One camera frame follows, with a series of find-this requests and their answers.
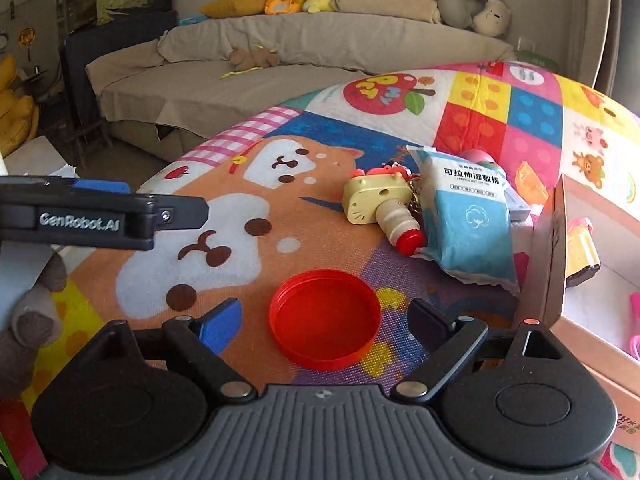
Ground blue white cotton pad pack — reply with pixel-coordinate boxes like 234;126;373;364
408;146;520;296

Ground small bottle with red cap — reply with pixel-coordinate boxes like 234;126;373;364
375;200;427;257

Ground red plastic lid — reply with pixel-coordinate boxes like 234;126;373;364
268;269;382;372

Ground yellow cup with pink lid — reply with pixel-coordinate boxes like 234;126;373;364
565;217;601;287

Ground yellow toy camera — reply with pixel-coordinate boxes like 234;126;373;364
342;165;413;226

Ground orange plastic toy shell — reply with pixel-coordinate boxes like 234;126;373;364
514;162;549;206

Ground pink plastic toy utensil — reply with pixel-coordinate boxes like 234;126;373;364
628;292;640;360

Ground white power adapter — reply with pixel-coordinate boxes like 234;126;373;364
503;185;532;222

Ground pink green toy mushroom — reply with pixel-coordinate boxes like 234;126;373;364
460;148;506;179

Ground beige covered sofa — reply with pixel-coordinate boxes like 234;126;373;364
86;12;516;162

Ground pink cardboard box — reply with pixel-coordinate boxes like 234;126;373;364
514;176;639;452

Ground colourful cartoon play mat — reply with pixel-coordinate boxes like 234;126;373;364
19;60;640;480

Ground small brown plush toy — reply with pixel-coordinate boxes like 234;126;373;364
229;47;280;72

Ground yellow banana plush pillow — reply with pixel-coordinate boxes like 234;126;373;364
200;0;266;18

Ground grey neck pillow with bear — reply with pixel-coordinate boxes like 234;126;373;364
437;0;512;38

